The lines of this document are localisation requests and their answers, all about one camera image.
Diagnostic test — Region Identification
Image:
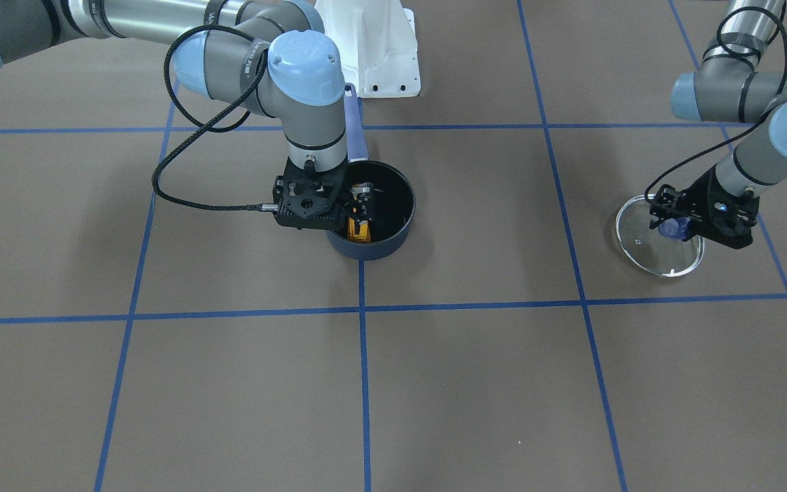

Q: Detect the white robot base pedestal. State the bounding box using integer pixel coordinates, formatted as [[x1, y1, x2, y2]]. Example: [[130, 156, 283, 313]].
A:
[[315, 1, 422, 99]]

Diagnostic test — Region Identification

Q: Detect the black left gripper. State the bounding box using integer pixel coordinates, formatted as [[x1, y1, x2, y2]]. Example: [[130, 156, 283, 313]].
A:
[[691, 167, 757, 236]]

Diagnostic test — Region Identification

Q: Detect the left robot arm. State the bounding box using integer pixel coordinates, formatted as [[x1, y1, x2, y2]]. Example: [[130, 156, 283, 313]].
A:
[[659, 1, 787, 248]]

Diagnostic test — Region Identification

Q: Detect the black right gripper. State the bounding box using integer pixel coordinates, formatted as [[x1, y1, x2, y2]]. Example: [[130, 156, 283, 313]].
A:
[[286, 158, 375, 221]]

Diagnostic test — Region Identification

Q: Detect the blue saucepan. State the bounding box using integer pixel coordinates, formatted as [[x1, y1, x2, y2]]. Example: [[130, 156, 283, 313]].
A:
[[327, 83, 416, 261]]

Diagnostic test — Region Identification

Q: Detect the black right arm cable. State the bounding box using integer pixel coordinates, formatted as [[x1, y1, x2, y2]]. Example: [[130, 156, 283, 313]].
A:
[[151, 24, 281, 213]]

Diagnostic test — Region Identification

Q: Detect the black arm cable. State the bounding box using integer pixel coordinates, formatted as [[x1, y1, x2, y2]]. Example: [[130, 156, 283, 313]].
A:
[[643, 0, 787, 199], [151, 24, 281, 213]]

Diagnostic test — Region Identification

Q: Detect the glass pot lid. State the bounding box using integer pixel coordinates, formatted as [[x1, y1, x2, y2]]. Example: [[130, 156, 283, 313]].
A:
[[614, 196, 705, 278]]

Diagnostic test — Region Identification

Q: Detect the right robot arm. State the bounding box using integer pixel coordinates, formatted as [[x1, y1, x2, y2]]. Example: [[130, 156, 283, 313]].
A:
[[0, 1, 375, 230]]

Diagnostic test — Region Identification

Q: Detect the yellow corn cob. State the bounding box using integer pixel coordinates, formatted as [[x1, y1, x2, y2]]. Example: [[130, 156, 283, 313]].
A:
[[346, 218, 372, 244]]

